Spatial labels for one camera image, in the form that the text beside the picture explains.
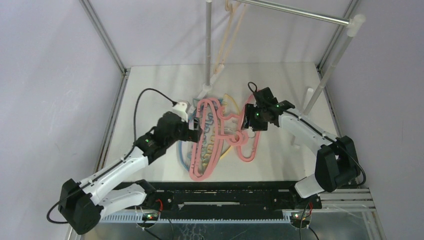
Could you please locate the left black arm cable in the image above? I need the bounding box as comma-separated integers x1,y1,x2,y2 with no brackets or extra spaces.
46,88,176,225

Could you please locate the green wavy wire hanger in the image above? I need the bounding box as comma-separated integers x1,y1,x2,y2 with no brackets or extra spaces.
192,98,201,110

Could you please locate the beige plastic hanger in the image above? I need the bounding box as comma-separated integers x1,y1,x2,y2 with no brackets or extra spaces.
213,0,248,75

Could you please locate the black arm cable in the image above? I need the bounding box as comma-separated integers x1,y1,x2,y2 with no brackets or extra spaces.
46,88,176,225
247,81,367,188

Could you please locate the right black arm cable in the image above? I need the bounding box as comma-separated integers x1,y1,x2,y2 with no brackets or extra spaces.
247,81,367,188

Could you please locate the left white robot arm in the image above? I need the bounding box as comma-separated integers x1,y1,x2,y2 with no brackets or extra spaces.
57,111,203,235

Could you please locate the right circuit board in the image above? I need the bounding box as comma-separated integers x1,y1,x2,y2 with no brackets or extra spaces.
290,213,310,229

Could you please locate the blue wavy wire hanger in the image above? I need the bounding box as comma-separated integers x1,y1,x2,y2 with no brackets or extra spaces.
177,141,192,171

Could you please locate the circuit board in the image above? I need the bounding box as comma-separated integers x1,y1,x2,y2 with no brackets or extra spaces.
142,213,160,222
290,213,310,229

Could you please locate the purple wavy wire hanger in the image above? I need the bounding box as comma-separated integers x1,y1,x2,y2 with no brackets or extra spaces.
180,141,193,171

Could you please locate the left circuit board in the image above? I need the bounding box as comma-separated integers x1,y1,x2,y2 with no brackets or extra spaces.
142,213,160,222

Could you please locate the yellow wavy wire hanger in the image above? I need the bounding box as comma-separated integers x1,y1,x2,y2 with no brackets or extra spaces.
219,93,240,160

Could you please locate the silver clothes rack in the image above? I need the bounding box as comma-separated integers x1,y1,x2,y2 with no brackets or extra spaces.
188,0,367,115

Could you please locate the pink plastic hanger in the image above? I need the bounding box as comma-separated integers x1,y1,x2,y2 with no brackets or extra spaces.
236,106,260,163
188,97,224,182
216,106,249,147

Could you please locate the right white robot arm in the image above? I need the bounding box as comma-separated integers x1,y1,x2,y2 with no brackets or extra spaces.
241,87,363,208

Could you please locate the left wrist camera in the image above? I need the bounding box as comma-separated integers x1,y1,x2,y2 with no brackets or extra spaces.
171,101,190,122

